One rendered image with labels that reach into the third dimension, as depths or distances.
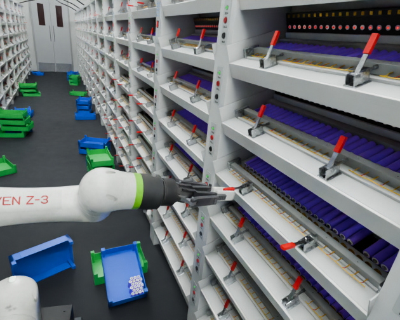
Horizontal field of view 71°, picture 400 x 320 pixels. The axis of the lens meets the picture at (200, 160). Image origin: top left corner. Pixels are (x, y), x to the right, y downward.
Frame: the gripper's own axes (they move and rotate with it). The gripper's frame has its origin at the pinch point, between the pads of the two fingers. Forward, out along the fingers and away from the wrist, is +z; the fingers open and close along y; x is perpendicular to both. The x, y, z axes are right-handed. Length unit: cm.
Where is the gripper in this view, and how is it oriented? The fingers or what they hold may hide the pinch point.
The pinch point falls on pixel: (222, 193)
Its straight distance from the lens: 85.7
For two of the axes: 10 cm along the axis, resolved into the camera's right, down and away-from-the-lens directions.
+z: 8.7, 0.8, 4.8
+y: 4.1, 3.9, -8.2
